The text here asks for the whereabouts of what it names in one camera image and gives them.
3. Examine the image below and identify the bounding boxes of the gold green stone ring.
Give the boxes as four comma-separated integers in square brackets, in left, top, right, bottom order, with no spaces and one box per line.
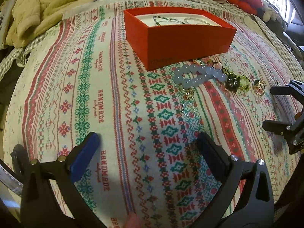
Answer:
[252,79,267,96]

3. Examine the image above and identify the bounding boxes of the yellow green bead bracelet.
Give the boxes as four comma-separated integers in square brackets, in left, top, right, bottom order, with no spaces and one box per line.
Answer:
[222,67,251,93]

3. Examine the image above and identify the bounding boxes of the pink bead gold pendant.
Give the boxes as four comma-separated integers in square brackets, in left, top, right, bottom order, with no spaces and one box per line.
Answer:
[207,59,223,70]

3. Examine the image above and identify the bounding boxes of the light blue bead bracelet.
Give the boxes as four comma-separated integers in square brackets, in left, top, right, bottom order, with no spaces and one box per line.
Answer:
[173,64,228,90]

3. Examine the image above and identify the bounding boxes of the thin beaded necklace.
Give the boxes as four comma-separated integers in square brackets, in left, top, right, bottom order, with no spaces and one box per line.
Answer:
[151,15,212,27]

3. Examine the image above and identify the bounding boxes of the red jewelry box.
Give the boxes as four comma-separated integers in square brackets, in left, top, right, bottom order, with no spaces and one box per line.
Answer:
[124,7,237,70]

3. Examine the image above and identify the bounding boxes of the left hand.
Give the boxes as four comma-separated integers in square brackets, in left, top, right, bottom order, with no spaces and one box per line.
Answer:
[123,213,140,228]

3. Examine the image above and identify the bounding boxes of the clear crystal earring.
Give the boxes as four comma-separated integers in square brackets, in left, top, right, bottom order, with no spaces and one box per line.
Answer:
[181,101,195,117]

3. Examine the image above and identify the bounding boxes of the patterned handmade cloth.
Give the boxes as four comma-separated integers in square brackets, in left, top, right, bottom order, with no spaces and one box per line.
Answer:
[3,2,301,227]

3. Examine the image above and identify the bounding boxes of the small gold earring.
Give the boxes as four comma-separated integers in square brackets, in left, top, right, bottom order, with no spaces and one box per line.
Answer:
[182,88,194,101]

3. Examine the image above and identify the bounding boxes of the yellow beige blanket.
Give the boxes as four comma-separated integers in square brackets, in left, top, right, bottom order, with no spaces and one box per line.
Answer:
[1,0,95,49]

